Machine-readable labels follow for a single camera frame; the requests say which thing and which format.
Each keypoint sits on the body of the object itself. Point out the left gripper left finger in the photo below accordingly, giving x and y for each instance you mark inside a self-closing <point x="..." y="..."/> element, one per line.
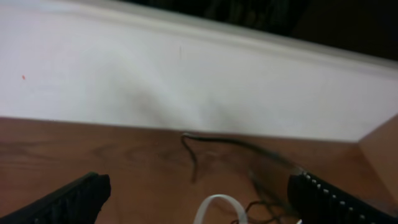
<point x="77" y="202"/>

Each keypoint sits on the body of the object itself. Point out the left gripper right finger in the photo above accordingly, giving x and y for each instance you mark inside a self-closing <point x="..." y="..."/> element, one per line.
<point x="318" y="202"/>

